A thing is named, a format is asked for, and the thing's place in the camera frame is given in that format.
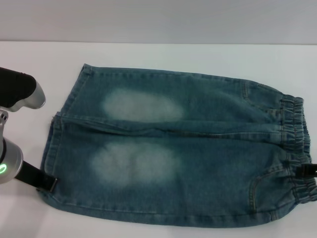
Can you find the blue denim shorts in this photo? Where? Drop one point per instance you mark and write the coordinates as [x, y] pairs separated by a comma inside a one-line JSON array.
[[158, 148]]

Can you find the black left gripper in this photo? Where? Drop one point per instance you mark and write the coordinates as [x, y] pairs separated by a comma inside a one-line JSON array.
[[31, 174]]

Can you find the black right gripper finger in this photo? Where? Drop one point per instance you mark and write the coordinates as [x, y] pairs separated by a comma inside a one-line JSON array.
[[307, 171]]

